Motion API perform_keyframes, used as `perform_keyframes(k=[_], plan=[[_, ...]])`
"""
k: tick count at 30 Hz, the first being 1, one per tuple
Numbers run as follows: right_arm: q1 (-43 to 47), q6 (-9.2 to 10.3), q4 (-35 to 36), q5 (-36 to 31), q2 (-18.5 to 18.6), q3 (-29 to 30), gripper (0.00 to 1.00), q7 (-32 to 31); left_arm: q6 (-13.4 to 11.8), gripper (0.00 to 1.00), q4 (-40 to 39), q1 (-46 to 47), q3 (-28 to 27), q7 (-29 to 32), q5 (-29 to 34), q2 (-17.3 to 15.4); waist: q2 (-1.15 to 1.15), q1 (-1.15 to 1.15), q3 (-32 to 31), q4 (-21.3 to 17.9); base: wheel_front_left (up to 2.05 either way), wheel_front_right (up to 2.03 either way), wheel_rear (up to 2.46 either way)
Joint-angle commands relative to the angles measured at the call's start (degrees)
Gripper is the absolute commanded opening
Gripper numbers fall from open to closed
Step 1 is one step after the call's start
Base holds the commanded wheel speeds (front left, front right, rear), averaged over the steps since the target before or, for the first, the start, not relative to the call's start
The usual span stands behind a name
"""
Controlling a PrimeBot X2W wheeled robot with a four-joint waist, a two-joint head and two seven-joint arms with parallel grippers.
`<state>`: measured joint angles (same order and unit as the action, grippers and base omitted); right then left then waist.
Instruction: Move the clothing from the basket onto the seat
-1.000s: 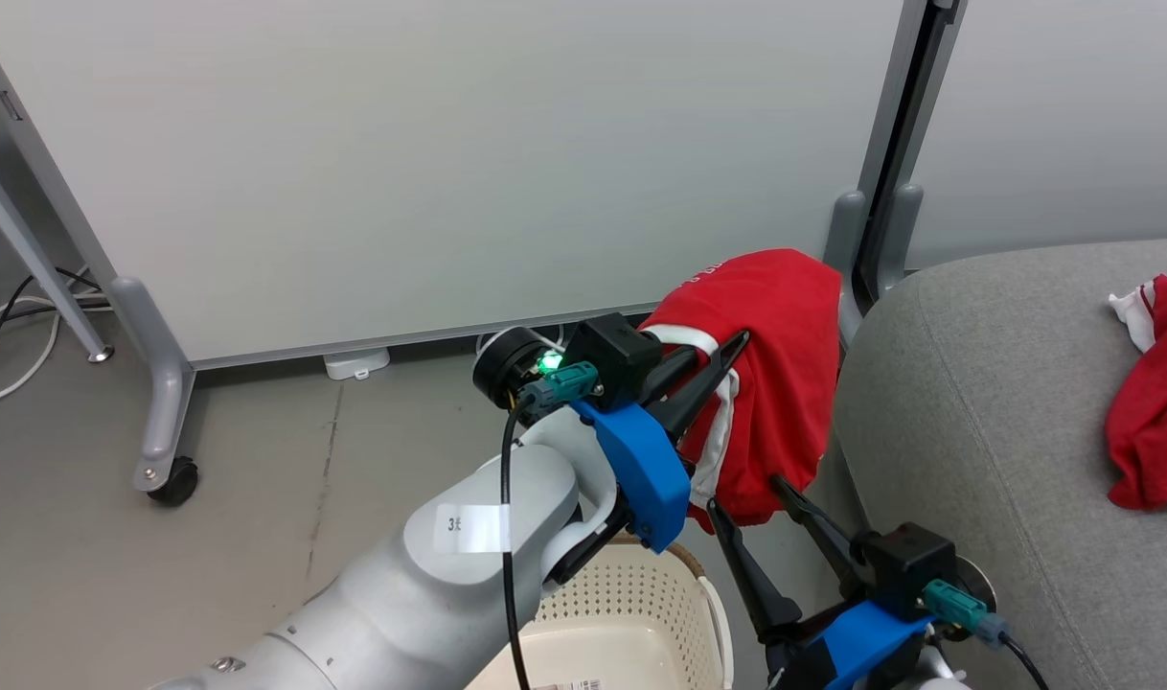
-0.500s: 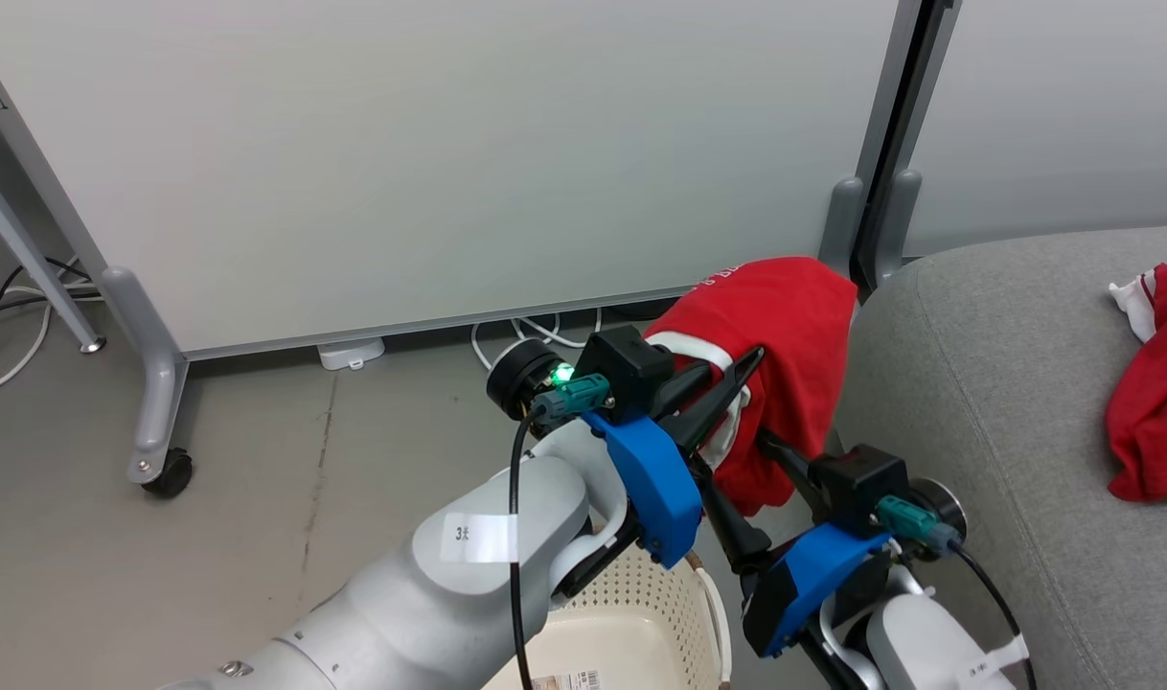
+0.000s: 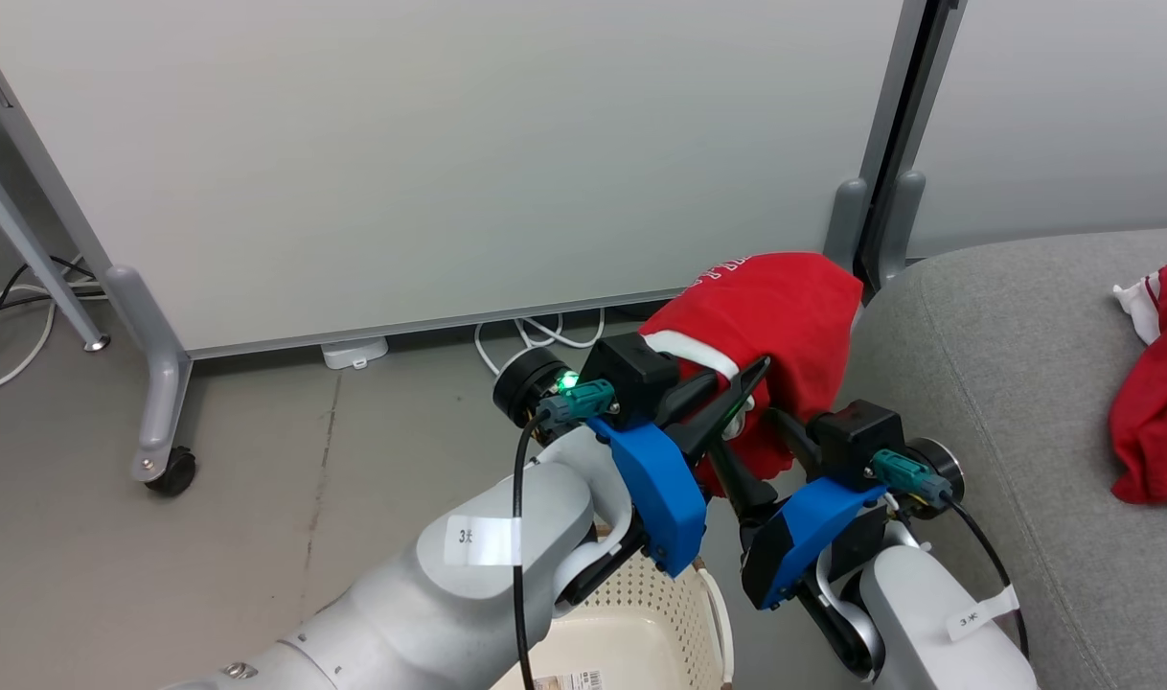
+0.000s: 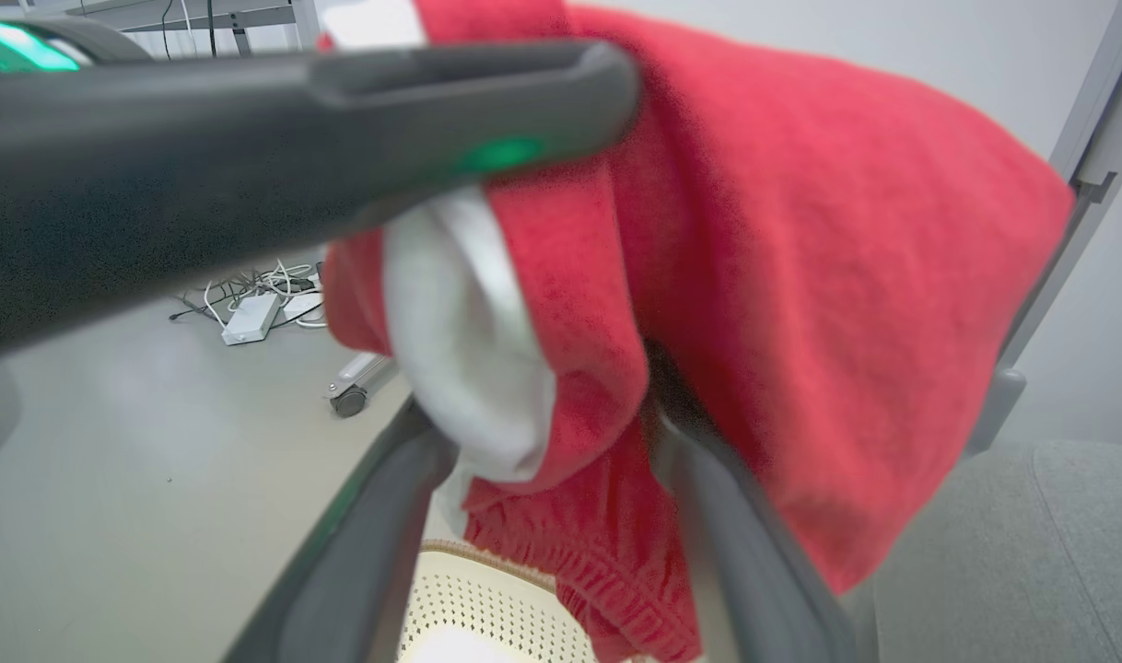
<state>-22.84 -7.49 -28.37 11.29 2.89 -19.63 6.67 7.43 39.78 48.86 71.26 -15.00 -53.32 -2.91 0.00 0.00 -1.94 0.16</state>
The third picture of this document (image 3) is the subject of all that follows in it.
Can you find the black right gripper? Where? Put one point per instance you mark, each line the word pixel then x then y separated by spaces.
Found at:
pixel 933 447

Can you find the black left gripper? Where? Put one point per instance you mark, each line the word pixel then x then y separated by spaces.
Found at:
pixel 524 385

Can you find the red garment with white lettering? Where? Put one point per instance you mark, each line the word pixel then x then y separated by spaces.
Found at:
pixel 785 307

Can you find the red garment with white trim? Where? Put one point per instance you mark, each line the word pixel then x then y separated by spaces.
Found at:
pixel 1163 412

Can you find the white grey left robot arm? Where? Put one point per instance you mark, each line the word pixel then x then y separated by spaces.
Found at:
pixel 401 613

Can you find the grey fabric sofa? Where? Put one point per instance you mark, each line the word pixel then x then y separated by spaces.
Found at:
pixel 1024 383

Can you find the cream perforated laundry basket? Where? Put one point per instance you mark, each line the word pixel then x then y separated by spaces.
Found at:
pixel 641 623

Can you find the grey partition foot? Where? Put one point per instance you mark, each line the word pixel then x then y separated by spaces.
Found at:
pixel 157 383
pixel 847 225
pixel 904 230

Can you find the white tape tag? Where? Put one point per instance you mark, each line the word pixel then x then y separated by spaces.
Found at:
pixel 981 615
pixel 483 541

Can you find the white barcode label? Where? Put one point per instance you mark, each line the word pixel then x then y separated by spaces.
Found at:
pixel 569 681

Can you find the small white plastic box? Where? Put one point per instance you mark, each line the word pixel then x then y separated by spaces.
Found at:
pixel 355 353

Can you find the white partition panel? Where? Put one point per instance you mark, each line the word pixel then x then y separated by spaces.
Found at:
pixel 1053 115
pixel 401 144

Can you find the black caster wheel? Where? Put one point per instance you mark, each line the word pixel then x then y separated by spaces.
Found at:
pixel 173 473

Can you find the blue right camera mount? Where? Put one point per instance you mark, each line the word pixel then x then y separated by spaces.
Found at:
pixel 804 527

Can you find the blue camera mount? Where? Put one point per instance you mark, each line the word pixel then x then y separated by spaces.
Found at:
pixel 804 527
pixel 660 489

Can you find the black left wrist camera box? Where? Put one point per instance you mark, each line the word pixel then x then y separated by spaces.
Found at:
pixel 631 369

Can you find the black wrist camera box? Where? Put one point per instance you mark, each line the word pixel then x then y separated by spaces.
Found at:
pixel 857 436
pixel 631 369

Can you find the blue left camera mount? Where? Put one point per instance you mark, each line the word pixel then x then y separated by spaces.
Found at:
pixel 660 489

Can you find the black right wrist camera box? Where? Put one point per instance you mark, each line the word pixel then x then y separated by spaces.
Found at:
pixel 857 436

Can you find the grey metal desk frame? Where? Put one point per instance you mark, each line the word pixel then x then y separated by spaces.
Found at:
pixel 37 259

